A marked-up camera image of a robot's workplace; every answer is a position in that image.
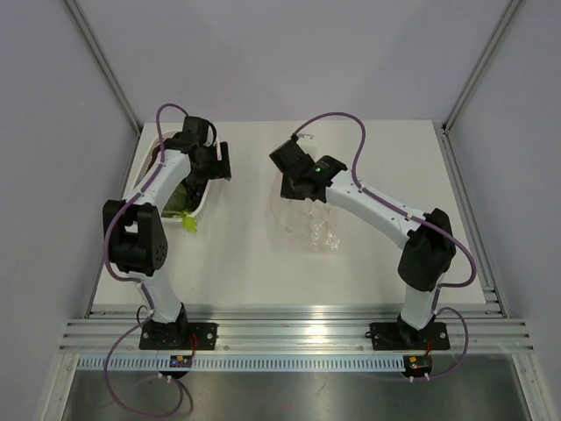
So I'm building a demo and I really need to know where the right aluminium side rail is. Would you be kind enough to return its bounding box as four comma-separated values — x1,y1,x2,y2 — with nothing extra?
433,121,511,318

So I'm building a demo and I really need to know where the right aluminium frame post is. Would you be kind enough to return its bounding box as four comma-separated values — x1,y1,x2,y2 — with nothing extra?
442,0,525,135

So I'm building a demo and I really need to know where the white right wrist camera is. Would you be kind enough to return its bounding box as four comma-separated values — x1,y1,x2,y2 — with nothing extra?
298,133,317,157

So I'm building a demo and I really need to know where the dark grape bunch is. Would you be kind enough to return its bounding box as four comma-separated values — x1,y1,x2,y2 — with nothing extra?
182,180,208,211

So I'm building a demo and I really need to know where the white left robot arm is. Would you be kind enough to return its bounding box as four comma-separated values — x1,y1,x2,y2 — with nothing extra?
103,116,231,349

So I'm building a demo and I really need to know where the aluminium front rail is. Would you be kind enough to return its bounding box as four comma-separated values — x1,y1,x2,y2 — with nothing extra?
59,302,535,354

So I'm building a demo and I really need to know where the white perforated basket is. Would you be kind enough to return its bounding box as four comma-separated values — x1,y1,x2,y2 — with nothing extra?
124,126,213,224

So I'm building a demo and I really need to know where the left aluminium frame post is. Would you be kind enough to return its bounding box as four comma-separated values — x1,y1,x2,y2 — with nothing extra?
61,0,142,137

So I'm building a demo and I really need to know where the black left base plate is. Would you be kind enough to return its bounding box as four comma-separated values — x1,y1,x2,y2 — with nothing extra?
138,322,218,351

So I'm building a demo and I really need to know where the clear zip top bag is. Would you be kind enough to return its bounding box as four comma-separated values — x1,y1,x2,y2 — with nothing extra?
269,174,340,253

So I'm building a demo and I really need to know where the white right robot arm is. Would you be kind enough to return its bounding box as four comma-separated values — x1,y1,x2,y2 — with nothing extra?
269,135,456,347

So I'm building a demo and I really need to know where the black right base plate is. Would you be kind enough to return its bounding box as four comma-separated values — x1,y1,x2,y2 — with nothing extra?
365,321,451,351

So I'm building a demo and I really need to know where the aluminium frame post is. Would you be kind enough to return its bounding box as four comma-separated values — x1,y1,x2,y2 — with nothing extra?
442,0,525,135
61,0,142,137

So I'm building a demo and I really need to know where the white slotted cable duct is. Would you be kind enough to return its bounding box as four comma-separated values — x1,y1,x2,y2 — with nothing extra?
77,353,405,373

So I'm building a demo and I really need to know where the green lettuce leaf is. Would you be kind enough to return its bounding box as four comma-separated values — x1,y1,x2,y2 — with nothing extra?
181,213,198,233

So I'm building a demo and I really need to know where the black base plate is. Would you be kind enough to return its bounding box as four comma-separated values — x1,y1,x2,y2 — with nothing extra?
365,321,451,351
138,322,218,351

